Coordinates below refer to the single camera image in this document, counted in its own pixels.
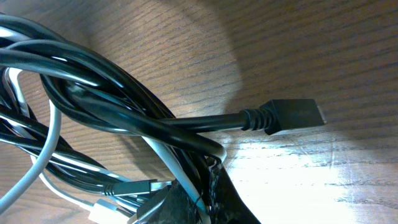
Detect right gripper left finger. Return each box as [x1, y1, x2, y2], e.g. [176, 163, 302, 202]
[136, 182, 199, 224]

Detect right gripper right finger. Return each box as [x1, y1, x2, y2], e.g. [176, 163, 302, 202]
[209, 164, 260, 224]

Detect white usb cable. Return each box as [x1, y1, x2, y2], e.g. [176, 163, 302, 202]
[0, 26, 228, 224]

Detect black usb cable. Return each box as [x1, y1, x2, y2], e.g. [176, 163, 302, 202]
[0, 14, 326, 218]

